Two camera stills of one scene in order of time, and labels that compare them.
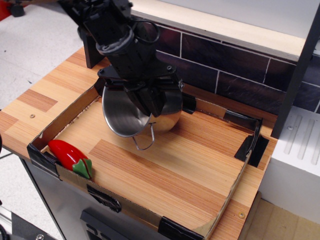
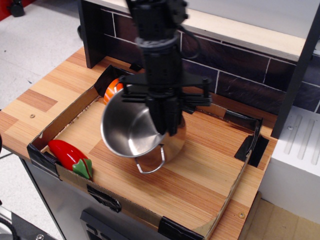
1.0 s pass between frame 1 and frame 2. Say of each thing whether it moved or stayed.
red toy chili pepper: stayed
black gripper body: moved
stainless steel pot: moved
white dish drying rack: stayed
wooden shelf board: stayed
